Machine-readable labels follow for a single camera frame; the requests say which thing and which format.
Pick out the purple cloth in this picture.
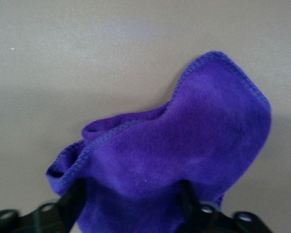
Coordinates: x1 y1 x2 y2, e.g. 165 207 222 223
46 50 274 233

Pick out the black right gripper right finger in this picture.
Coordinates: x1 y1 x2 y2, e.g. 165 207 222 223
178 180 275 233

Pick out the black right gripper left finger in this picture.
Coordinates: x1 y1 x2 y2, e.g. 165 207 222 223
0 180 88 233

